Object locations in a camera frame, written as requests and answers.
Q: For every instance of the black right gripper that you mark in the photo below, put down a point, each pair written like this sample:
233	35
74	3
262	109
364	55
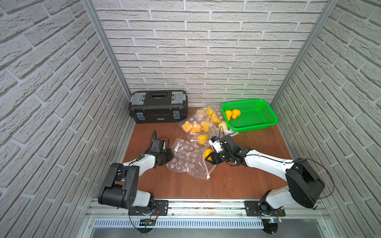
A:
215	160

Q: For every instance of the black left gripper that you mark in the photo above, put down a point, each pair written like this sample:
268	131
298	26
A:
166	154

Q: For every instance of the dotted zip bag with pears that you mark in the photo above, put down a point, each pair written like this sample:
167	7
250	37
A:
188	158

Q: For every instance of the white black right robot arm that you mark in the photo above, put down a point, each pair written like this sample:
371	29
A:
304	185

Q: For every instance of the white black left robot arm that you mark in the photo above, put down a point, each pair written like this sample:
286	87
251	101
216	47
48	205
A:
120	185

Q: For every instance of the clear zip bag with pears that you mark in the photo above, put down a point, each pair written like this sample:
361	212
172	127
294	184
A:
213	112

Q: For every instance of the black plastic toolbox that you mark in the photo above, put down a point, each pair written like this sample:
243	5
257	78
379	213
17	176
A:
160	106

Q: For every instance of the green plastic basket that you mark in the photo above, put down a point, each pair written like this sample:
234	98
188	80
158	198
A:
256	114

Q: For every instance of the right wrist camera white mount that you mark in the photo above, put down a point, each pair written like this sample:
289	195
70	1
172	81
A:
215	143

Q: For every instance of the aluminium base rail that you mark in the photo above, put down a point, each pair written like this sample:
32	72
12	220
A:
203	214

